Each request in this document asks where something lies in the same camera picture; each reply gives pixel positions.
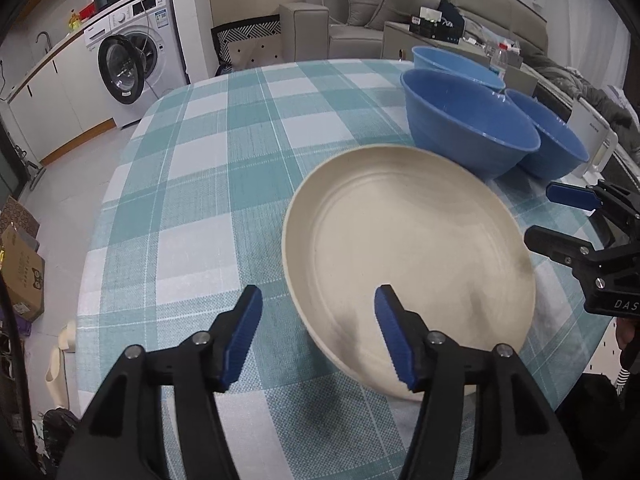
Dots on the teal white checked tablecloth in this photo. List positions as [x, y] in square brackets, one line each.
[200, 160]

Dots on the flat patterned cardboard box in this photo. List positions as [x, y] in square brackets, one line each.
[17, 215]

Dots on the cream plastic stool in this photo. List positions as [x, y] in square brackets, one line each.
[57, 360]

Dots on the blue bowl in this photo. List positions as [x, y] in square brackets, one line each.
[460, 120]
[450, 62]
[555, 135]

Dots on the cream round plate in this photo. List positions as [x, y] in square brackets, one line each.
[400, 240]

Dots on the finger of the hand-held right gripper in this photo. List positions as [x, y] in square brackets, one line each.
[555, 245]
[570, 195]

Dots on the person's right hand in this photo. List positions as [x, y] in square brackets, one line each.
[624, 334]

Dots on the white electric kettle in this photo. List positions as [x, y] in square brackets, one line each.
[592, 130]

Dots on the dark blue garment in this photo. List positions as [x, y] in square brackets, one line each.
[452, 12]

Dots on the grey blanket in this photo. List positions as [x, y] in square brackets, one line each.
[590, 87]

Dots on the black backpack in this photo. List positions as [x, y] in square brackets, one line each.
[60, 432]

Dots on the white kitchen counter cabinet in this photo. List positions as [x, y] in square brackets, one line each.
[65, 105]

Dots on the black white patterned floor chair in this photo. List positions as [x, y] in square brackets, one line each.
[250, 42]

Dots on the clear water bottle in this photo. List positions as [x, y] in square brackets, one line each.
[499, 62]

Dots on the yellow oil bottle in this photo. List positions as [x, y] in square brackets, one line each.
[74, 21]

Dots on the white washing machine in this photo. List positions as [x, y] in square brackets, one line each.
[160, 45]

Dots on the brown cardboard box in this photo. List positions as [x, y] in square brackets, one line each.
[22, 280]

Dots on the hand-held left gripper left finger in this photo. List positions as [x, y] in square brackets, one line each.
[245, 340]

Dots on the person's right forearm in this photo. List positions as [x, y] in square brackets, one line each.
[631, 375]

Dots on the white tissue box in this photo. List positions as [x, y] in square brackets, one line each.
[430, 12]

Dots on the grey side cabinet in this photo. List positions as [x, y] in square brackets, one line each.
[395, 40]

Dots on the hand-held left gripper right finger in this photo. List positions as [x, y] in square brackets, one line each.
[395, 340]

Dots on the black box with tissues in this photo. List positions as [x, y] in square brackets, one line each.
[435, 30]

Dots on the grey fabric sofa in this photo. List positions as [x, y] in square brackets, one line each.
[305, 30]

